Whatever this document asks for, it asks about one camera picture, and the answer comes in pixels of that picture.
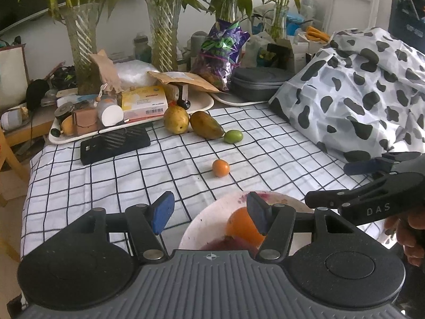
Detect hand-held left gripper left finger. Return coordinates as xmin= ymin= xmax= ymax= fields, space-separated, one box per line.
xmin=68 ymin=191 xmax=176 ymax=262

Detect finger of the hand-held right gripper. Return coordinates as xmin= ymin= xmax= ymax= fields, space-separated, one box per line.
xmin=343 ymin=152 xmax=423 ymax=177
xmin=305 ymin=172 xmax=400 ymax=212

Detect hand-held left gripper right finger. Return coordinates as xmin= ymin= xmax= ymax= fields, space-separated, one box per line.
xmin=246 ymin=191 xmax=361 ymax=262

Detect large orange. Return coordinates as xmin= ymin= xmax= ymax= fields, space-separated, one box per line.
xmin=226 ymin=207 xmax=267 ymax=247

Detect red dragon fruit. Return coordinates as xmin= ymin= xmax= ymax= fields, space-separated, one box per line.
xmin=201 ymin=235 xmax=261 ymax=260

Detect white floral plate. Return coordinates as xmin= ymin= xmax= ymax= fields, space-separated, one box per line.
xmin=178 ymin=191 xmax=316 ymax=260

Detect small orange kumquat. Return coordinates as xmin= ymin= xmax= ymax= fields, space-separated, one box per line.
xmin=212 ymin=159 xmax=230 ymax=177

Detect person's right hand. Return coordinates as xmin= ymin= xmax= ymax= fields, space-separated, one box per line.
xmin=383 ymin=211 xmax=425 ymax=267

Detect checked white cloth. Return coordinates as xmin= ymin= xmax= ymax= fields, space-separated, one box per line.
xmin=20 ymin=103 xmax=396 ymax=260

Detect small green fruit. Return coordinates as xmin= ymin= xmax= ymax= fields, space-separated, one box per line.
xmin=224 ymin=129 xmax=244 ymax=144

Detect black flat device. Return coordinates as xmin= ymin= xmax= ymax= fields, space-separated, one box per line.
xmin=80 ymin=128 xmax=151 ymax=166

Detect cow print blanket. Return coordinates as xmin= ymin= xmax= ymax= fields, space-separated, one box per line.
xmin=269 ymin=28 xmax=425 ymax=163

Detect yellow green pear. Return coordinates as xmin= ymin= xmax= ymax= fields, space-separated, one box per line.
xmin=163 ymin=105 xmax=190 ymax=135

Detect green brown mango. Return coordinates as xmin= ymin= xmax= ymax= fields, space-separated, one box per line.
xmin=190 ymin=111 xmax=224 ymax=139

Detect white round jar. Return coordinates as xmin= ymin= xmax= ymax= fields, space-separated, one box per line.
xmin=97 ymin=104 xmax=124 ymax=127

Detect yellow white carton box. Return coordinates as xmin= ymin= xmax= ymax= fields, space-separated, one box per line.
xmin=121 ymin=86 xmax=167 ymax=120

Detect white tray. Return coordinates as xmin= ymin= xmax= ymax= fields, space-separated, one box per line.
xmin=212 ymin=91 xmax=278 ymax=106
xmin=49 ymin=91 xmax=215 ymax=145

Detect small brown pouch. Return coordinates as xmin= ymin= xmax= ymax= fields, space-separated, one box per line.
xmin=71 ymin=110 xmax=99 ymax=136

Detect wooden block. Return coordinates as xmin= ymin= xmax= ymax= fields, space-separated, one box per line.
xmin=166 ymin=83 xmax=189 ymax=102

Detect grey zip case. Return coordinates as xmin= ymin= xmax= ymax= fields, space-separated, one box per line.
xmin=230 ymin=67 xmax=301 ymax=102

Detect brown padded envelope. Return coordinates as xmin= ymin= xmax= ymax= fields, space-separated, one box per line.
xmin=148 ymin=71 xmax=221 ymax=93

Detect black open box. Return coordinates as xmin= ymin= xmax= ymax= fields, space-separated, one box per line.
xmin=266 ymin=43 xmax=293 ymax=69

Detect orange snack sticks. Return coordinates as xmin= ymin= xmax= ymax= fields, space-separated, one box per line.
xmin=305 ymin=26 xmax=331 ymax=43

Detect white plastic wrap bag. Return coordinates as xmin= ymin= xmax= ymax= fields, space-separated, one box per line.
xmin=114 ymin=60 xmax=158 ymax=89

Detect wooden chair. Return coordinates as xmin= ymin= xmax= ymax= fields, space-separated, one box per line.
xmin=0 ymin=129 xmax=31 ymax=207

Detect blue plastic bag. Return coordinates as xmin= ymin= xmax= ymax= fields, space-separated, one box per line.
xmin=286 ymin=12 xmax=307 ymax=29

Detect dark green jar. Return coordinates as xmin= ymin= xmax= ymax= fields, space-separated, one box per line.
xmin=134 ymin=34 xmax=152 ymax=63

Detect purple snack bag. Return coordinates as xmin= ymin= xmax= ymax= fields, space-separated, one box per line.
xmin=192 ymin=20 xmax=250 ymax=92

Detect white metal rack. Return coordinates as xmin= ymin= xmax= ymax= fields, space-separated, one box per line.
xmin=332 ymin=0 xmax=383 ymax=36

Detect clear glass bottle vase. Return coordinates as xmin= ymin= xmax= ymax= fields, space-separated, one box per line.
xmin=227 ymin=0 xmax=248 ymax=24
xmin=270 ymin=5 xmax=290 ymax=39

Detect grey cup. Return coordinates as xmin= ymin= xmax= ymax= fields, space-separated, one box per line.
xmin=191 ymin=31 xmax=208 ymax=54

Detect black round headphones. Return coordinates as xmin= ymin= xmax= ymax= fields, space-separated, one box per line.
xmin=26 ymin=79 xmax=50 ymax=110

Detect small white cylinder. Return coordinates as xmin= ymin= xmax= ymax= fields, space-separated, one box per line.
xmin=1 ymin=109 xmax=29 ymax=131

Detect white canvas board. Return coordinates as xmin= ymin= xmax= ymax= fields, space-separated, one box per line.
xmin=0 ymin=46 xmax=30 ymax=110

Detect brown drawstring paper bag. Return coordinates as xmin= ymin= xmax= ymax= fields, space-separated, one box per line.
xmin=90 ymin=50 xmax=123 ymax=94

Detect tangled black cables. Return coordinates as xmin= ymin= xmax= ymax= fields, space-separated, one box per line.
xmin=50 ymin=66 xmax=78 ymax=89

